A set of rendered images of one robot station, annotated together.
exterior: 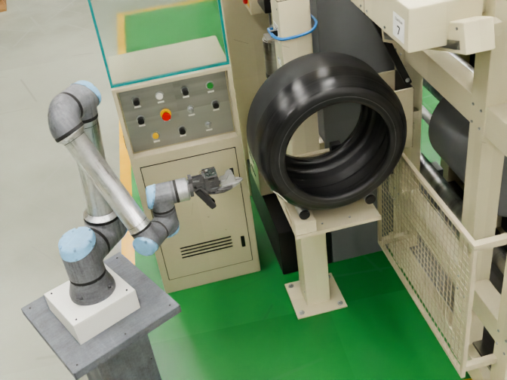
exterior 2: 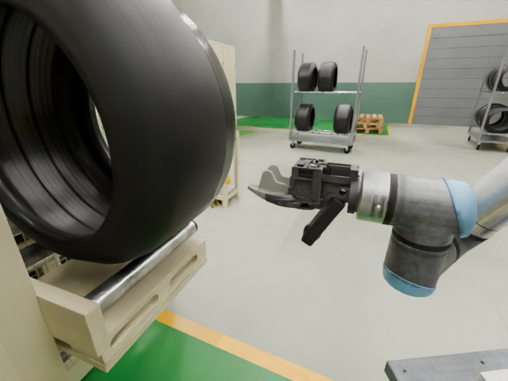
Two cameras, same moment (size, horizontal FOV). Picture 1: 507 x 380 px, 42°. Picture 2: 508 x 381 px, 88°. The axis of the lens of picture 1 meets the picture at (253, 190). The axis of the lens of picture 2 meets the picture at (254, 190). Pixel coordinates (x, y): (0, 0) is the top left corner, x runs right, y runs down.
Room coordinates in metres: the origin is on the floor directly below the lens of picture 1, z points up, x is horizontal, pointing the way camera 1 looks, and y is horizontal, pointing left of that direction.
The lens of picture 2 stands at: (2.61, 0.30, 1.28)
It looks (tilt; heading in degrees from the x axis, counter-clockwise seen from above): 22 degrees down; 210
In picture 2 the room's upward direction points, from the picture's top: straight up
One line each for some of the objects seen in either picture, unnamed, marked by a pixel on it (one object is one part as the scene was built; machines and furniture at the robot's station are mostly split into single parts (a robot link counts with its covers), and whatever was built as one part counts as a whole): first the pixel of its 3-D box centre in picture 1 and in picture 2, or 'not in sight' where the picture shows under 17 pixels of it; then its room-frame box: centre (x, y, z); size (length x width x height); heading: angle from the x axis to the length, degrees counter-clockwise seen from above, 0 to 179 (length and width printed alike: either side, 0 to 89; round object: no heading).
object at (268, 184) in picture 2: (229, 176); (267, 184); (2.17, 0.08, 1.10); 0.09 x 0.03 x 0.06; 98
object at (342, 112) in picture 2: not in sight; (325, 102); (-3.07, -1.22, 0.96); 1.30 x 0.62 x 1.92; 93
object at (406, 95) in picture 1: (388, 111); not in sight; (2.58, -0.65, 1.05); 0.20 x 0.15 x 0.30; 8
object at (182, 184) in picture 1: (183, 188); (370, 196); (2.13, 0.27, 1.10); 0.10 x 0.05 x 0.09; 8
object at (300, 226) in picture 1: (293, 203); (152, 283); (2.29, -0.16, 0.84); 0.36 x 0.09 x 0.06; 8
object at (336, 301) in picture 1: (314, 294); not in sight; (2.56, -0.25, 0.01); 0.27 x 0.27 x 0.02; 8
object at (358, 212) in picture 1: (325, 203); (112, 280); (2.31, -0.30, 0.80); 0.37 x 0.36 x 0.02; 98
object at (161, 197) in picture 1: (161, 194); (425, 205); (2.12, 0.35, 1.09); 0.12 x 0.09 x 0.10; 98
